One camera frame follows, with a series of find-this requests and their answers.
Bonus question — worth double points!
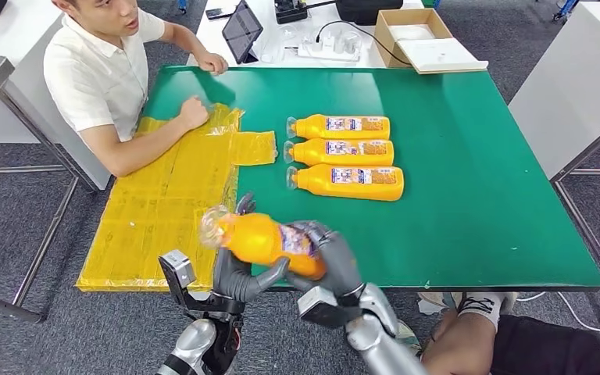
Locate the person's left hand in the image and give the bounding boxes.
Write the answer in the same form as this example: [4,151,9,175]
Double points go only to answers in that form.
[195,50,230,76]

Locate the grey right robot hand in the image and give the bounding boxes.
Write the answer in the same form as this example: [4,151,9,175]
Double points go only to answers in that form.
[284,220,366,302]

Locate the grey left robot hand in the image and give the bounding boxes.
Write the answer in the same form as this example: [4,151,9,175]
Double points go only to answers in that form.
[212,192,291,312]

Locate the person's right hand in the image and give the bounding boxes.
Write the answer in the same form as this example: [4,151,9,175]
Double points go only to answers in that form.
[178,96,210,130]

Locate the orange detergent bottle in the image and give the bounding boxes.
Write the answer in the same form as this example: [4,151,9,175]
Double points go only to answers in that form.
[286,113,391,141]
[283,137,395,168]
[198,205,328,280]
[286,163,405,202]

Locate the white table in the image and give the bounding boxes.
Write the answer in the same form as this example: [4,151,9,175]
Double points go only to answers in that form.
[0,0,113,191]
[506,2,600,332]
[186,0,425,70]

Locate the black tablet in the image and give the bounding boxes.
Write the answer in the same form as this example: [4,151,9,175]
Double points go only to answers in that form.
[221,0,264,65]

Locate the black phone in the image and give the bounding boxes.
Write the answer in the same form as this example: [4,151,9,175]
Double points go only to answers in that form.
[205,5,236,21]

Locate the clear plastic packaging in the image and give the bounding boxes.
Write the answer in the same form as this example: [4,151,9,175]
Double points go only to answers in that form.
[258,24,301,64]

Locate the black charger device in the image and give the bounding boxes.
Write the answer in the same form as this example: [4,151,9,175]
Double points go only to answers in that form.
[273,0,309,25]

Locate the seated person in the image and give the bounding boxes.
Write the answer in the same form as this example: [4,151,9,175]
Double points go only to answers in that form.
[42,0,230,179]

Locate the white power strip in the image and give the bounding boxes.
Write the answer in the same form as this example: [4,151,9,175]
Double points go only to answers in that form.
[296,38,362,63]

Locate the person with white sock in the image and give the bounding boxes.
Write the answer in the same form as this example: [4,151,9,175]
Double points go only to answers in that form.
[416,292,600,375]

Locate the black bag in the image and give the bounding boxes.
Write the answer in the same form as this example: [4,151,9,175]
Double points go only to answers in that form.
[334,0,403,26]

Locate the brown cardboard box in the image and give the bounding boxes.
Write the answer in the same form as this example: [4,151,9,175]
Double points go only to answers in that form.
[373,9,454,70]

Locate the white foam insert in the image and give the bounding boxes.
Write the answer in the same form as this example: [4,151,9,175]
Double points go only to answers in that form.
[387,24,438,42]

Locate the white flat box lid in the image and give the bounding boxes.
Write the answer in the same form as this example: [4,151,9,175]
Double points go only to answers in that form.
[397,37,489,75]

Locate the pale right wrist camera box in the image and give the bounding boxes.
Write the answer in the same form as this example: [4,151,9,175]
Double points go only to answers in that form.
[298,286,363,330]

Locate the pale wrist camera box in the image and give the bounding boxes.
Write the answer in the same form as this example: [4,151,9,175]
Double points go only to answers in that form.
[298,286,363,330]
[158,249,198,306]

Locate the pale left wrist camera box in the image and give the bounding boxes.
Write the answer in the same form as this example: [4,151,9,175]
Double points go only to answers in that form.
[158,249,198,306]

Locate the black cable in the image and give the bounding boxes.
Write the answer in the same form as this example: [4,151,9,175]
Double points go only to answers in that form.
[314,20,413,67]

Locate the white floor cable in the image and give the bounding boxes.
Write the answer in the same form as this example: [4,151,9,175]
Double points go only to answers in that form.
[514,291,600,335]

